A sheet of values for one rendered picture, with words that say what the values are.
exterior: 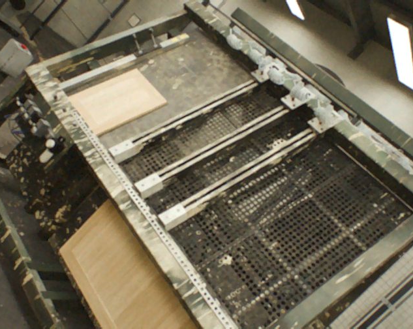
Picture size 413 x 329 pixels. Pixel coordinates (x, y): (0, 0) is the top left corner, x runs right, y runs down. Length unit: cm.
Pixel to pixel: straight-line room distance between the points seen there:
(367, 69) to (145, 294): 629
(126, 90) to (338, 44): 600
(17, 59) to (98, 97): 51
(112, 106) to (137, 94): 17
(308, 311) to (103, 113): 156
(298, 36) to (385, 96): 216
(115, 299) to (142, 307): 17
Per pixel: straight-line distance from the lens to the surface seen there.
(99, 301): 243
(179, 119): 244
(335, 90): 308
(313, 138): 243
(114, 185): 219
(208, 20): 312
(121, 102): 263
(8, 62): 278
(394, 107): 741
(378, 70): 779
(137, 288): 229
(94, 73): 282
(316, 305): 193
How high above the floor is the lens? 148
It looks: 6 degrees down
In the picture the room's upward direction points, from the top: 44 degrees clockwise
